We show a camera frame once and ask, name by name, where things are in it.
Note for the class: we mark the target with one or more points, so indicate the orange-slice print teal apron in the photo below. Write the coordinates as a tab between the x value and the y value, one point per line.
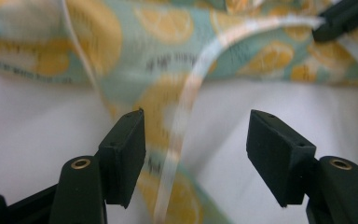
155	56

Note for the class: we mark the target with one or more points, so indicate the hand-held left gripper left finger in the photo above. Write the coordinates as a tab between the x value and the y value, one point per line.
118	168

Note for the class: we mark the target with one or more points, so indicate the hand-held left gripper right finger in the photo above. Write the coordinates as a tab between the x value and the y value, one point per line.
286	161

